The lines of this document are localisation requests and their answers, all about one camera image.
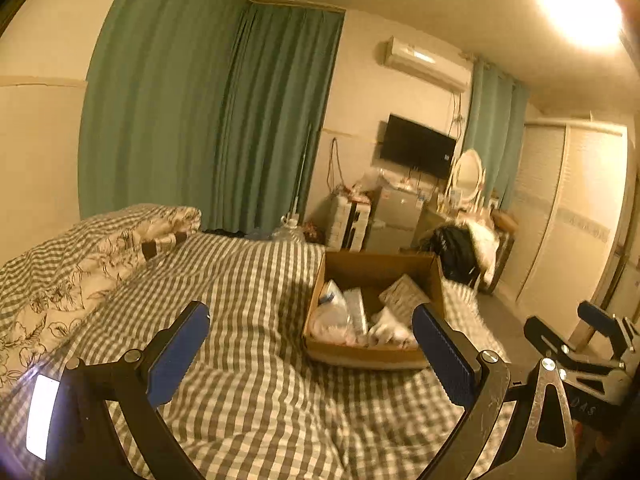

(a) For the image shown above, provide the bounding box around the grey patterned cloth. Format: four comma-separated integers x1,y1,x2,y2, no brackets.
378,275,431,313

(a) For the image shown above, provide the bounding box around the dark suitcase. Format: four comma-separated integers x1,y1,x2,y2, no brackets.
492,232,516,273

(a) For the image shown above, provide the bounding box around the oval vanity mirror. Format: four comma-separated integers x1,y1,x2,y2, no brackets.
450,149,486,208

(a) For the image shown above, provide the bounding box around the ceiling lamp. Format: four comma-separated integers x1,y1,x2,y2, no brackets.
535,0,626,51

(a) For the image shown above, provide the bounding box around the smartphone with lit screen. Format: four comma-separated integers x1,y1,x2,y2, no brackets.
25,375,63,461

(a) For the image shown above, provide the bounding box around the cardboard box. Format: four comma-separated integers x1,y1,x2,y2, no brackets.
302,250,447,370

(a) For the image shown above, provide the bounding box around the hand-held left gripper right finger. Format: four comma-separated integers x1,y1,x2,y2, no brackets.
411,302,576,480

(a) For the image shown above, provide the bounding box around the clear water jug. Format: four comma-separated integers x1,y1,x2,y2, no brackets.
272,215,306,243

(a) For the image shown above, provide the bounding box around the grey checked bedsheet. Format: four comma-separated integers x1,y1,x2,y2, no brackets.
0,207,516,480

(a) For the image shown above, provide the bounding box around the white rod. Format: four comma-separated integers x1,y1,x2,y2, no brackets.
290,125,313,221

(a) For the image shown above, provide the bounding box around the narrow green curtain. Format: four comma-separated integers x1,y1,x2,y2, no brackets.
462,60,531,211

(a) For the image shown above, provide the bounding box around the black bag on chair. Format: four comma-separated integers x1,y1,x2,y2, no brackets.
420,225,483,286

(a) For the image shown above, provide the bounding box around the small grey fridge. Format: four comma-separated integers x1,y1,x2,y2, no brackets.
372,187,426,233

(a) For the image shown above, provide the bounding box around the white air conditioner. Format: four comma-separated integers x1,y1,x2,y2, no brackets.
383,36,473,93

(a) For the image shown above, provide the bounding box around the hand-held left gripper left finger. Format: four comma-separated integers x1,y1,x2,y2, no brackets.
45,301,211,480

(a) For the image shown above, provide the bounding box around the white jacket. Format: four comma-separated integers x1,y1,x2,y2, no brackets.
467,220,502,286

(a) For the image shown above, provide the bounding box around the black wall television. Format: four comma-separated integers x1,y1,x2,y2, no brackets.
381,114,457,180

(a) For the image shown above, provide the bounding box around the white sock with blue cuff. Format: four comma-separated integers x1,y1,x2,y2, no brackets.
367,307,418,348

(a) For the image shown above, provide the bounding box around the floral duvet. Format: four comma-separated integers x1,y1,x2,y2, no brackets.
0,204,202,391

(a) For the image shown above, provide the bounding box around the tissue packet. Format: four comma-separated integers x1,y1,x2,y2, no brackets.
341,287,372,336

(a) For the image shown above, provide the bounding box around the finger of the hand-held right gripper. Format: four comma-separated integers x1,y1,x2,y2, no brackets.
524,316,617,377
577,301,640,358

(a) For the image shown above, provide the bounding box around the wide green curtain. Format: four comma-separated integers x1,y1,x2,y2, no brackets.
79,0,346,233

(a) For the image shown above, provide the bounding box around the white louvred wardrobe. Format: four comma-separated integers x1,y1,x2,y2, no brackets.
500,120,631,321

